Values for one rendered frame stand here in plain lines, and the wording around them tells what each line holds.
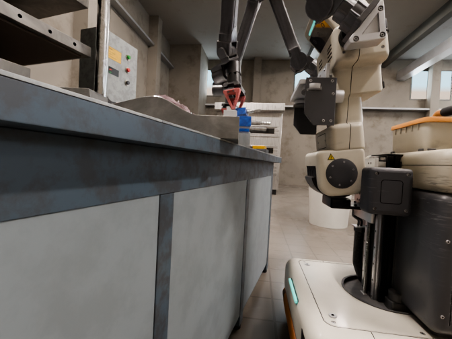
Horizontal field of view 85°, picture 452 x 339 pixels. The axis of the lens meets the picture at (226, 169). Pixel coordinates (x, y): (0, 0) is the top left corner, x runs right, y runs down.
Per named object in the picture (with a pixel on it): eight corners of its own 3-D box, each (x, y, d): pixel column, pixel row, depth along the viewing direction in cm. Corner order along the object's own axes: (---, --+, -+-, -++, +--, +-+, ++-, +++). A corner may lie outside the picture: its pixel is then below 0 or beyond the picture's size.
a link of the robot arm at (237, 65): (235, 56, 96) (243, 62, 101) (221, 62, 101) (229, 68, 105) (235, 72, 95) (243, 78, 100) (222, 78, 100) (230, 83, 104)
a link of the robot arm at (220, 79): (222, 46, 92) (233, 43, 99) (200, 58, 99) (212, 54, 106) (234, 77, 96) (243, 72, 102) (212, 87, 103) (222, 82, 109)
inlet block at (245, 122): (269, 134, 71) (270, 116, 71) (271, 132, 66) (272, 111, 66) (223, 132, 71) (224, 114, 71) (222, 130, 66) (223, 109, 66)
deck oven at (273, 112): (210, 191, 629) (214, 101, 623) (219, 186, 762) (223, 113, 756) (279, 196, 602) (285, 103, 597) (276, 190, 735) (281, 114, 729)
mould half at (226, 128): (238, 146, 86) (239, 115, 86) (238, 138, 60) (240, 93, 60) (99, 139, 89) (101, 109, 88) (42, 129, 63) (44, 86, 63)
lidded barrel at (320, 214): (348, 222, 349) (350, 171, 347) (356, 232, 293) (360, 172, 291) (304, 216, 366) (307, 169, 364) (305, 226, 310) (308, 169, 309)
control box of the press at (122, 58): (132, 266, 167) (141, 49, 164) (95, 286, 139) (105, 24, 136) (107, 260, 175) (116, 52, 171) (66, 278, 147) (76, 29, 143)
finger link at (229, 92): (222, 108, 94) (222, 85, 95) (229, 115, 100) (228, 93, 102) (240, 105, 91) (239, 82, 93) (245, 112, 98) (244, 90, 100)
